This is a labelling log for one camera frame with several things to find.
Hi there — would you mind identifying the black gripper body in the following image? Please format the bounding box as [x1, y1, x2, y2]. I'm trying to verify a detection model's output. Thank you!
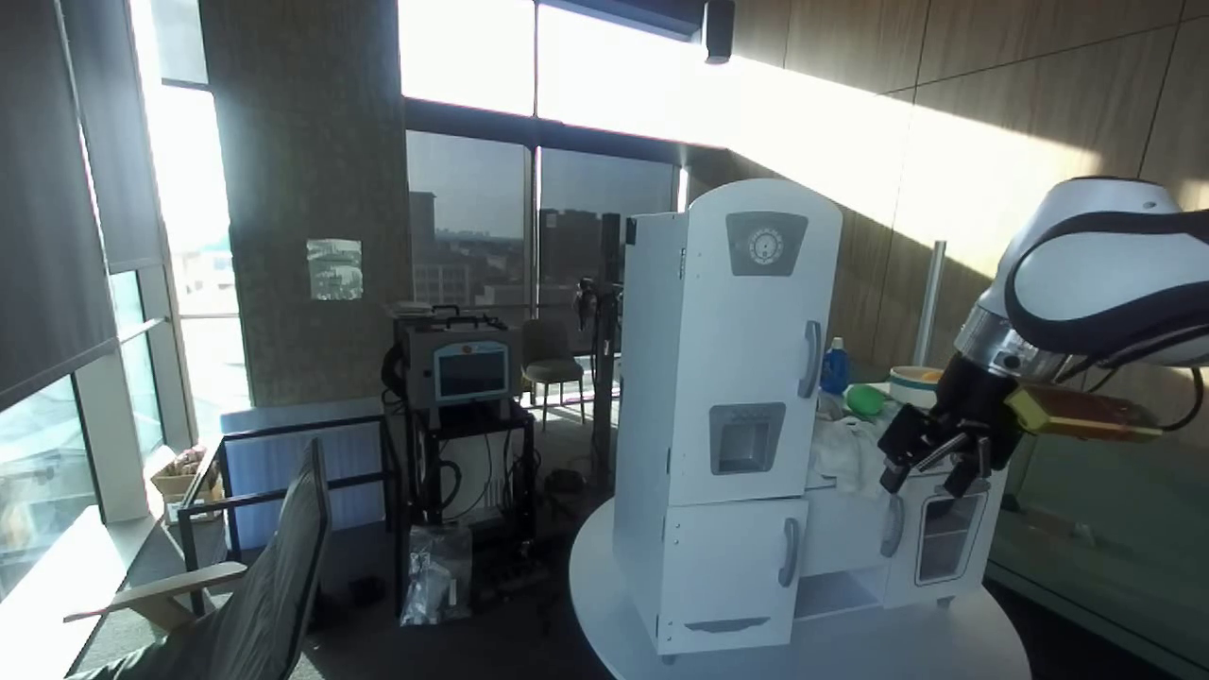
[876, 350, 1026, 480]

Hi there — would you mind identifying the white toy fridge tall door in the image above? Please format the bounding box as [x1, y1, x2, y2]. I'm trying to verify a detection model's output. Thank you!
[675, 176, 845, 508]

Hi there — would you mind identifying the white bowl with yellow food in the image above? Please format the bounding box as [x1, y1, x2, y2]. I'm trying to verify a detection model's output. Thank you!
[884, 364, 947, 408]

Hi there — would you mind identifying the green toy item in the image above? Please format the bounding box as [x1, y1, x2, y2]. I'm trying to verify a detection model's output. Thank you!
[838, 380, 891, 424]

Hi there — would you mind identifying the toy oven door with window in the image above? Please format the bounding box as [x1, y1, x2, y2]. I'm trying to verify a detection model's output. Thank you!
[909, 482, 1002, 589]

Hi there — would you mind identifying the white upright pole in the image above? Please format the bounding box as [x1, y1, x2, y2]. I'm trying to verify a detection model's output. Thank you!
[914, 238, 953, 369]

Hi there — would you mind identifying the blue bottle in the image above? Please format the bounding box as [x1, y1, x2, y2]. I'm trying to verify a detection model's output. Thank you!
[819, 338, 855, 402]

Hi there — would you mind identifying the round white table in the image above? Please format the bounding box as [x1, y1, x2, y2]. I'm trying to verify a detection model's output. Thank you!
[561, 495, 1035, 680]

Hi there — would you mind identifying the white toy fridge short door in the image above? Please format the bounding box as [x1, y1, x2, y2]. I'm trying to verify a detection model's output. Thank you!
[652, 495, 813, 659]

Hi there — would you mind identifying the white toy kitchen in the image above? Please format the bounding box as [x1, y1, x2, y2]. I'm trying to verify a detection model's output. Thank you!
[610, 174, 1026, 661]

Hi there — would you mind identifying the black hanging fixture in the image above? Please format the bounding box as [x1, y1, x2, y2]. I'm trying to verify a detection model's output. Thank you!
[704, 0, 739, 64]

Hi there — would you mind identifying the grey machine with screen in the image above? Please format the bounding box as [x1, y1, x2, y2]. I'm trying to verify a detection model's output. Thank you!
[389, 311, 522, 440]

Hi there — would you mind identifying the white plastic bag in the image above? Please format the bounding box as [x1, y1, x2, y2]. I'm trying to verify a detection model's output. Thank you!
[396, 521, 476, 630]

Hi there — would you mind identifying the black metal cart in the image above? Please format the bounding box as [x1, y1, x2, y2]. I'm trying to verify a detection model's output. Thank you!
[382, 402, 539, 613]

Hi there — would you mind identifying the small poster on pillar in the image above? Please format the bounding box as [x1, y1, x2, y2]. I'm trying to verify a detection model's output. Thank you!
[303, 234, 365, 307]

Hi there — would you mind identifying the wooden folding chair dark fabric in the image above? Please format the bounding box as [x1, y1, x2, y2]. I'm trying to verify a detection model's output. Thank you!
[60, 440, 335, 680]

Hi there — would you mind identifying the small wicker basket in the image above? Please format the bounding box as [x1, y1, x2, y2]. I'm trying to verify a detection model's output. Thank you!
[148, 446, 212, 508]

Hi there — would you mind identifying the dark roller blind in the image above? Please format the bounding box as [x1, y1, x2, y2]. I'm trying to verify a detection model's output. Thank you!
[0, 0, 165, 417]

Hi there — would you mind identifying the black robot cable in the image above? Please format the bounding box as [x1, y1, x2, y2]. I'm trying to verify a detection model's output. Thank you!
[1063, 350, 1209, 440]

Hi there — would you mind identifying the black frame rack pale panel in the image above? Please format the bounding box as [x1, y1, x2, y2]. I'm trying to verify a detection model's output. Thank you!
[175, 402, 396, 579]

